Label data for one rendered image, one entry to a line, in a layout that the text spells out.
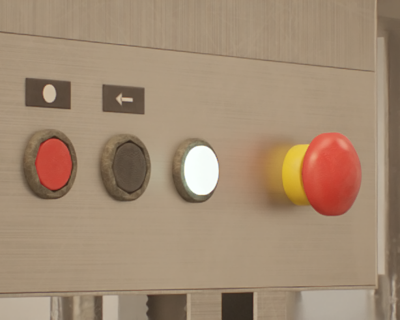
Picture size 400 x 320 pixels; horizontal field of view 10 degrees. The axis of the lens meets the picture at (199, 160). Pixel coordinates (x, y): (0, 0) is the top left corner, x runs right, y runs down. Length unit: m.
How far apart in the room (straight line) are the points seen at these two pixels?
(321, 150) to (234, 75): 0.06
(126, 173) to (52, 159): 0.05
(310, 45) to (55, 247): 0.21
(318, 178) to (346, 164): 0.02
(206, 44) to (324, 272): 0.14
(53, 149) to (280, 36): 0.17
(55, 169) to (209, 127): 0.11
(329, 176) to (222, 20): 0.09
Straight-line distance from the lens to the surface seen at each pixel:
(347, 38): 1.12
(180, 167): 1.00
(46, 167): 0.94
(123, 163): 0.97
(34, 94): 0.94
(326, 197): 1.06
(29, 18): 0.94
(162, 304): 1.13
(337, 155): 1.06
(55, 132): 0.94
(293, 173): 1.06
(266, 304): 1.30
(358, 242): 1.12
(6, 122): 0.93
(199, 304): 1.25
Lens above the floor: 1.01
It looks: 2 degrees up
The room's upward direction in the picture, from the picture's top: straight up
